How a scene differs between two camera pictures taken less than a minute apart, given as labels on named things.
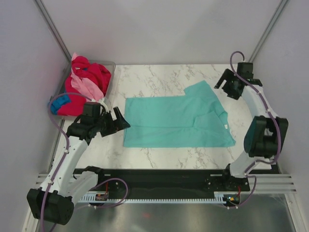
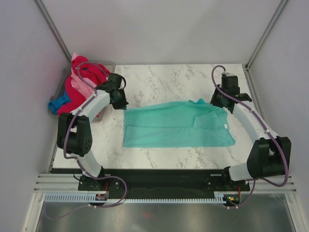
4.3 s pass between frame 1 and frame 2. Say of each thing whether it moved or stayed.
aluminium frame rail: stayed
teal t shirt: moved
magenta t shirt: stayed
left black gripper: moved
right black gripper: moved
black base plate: stayed
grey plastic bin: stayed
